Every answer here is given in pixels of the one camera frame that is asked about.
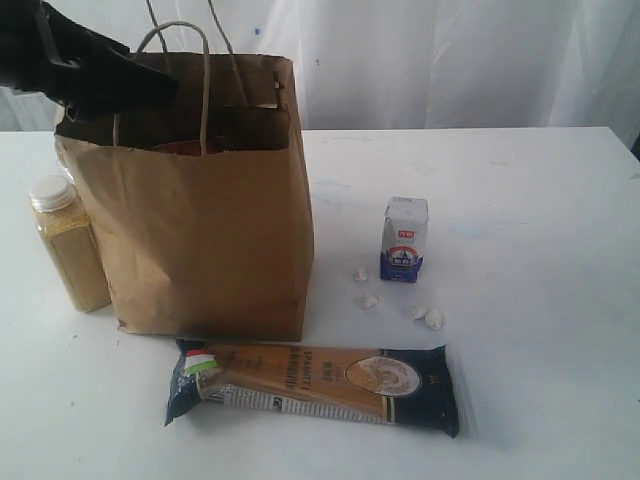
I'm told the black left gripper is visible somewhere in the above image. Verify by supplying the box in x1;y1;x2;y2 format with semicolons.
1;1;178;120

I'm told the yellow grain plastic bottle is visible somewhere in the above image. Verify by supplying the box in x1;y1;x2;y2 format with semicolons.
29;175;111;312

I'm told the small white blue milk carton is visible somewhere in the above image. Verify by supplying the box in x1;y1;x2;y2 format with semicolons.
380;197;429;283

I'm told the spaghetti pack dark blue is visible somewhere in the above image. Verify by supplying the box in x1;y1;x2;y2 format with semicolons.
165;340;460;438

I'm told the white garlic clove lower left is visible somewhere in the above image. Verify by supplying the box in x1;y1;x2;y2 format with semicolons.
359;292;379;310

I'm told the white backdrop curtain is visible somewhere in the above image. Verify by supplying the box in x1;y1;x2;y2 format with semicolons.
0;0;640;151

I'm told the brown paper shopping bag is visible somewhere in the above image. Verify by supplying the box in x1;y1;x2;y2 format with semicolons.
55;48;314;341

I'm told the white garlic clove far left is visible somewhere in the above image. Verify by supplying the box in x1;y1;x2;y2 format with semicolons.
353;267;370;282

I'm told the kraft pouch with orange label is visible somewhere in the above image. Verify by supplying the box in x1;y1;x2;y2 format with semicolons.
152;140;223;156

